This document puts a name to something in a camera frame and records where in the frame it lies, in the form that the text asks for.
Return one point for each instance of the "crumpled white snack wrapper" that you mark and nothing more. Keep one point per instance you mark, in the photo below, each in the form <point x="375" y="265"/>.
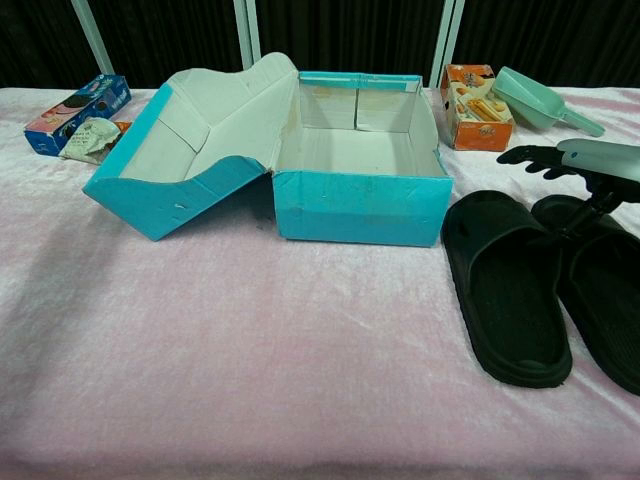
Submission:
<point x="87" y="140"/>

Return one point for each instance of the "teal cardboard shoe box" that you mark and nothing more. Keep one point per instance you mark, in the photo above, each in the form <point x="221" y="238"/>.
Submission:
<point x="360" y="210"/>

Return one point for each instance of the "black rubber slipper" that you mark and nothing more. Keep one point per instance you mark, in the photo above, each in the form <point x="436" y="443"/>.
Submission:
<point x="505" y="300"/>
<point x="605" y="280"/>

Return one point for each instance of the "small orange snack packet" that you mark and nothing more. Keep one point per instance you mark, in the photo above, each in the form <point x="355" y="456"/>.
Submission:
<point x="123" y="127"/>

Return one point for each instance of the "white partition post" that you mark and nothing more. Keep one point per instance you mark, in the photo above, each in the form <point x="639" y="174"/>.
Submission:
<point x="447" y="40"/>
<point x="248" y="35"/>
<point x="92" y="37"/>

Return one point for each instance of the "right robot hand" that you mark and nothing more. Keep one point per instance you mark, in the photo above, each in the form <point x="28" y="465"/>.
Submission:
<point x="600" y="160"/>

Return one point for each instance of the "orange biscuit box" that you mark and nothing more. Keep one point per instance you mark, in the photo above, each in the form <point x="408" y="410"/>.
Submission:
<point x="475" y="120"/>

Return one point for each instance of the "blue cookie box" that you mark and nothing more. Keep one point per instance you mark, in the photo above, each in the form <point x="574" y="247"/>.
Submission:
<point x="100" y="92"/>

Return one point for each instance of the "mint green plastic scoop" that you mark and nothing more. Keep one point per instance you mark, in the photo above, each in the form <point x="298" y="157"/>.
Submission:
<point x="530" y="100"/>

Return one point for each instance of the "pink velvet tablecloth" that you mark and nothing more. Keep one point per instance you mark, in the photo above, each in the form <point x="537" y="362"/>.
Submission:
<point x="250" y="350"/>

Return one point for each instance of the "black pleated curtain panel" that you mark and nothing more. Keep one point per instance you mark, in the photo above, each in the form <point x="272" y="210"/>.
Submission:
<point x="35" y="40"/>
<point x="550" y="35"/>
<point x="350" y="35"/>
<point x="165" y="35"/>

